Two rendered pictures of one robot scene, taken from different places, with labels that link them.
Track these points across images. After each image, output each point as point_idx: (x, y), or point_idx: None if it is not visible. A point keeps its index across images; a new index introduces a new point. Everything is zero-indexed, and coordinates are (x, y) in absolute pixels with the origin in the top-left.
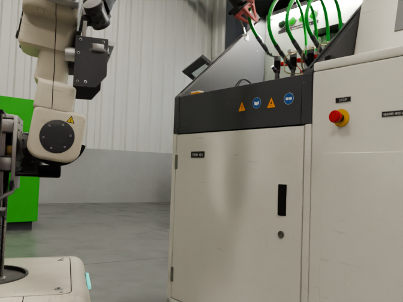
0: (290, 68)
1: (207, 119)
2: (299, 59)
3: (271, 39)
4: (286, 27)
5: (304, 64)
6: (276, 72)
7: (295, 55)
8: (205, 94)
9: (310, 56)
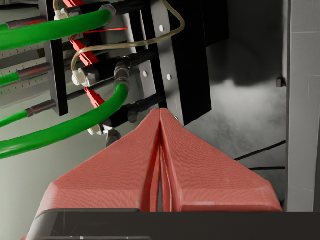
0: (125, 63)
1: None
2: (89, 58)
3: (126, 94)
4: (95, 18)
5: (45, 107)
6: (134, 109)
7: (89, 65)
8: (317, 202)
9: (90, 7)
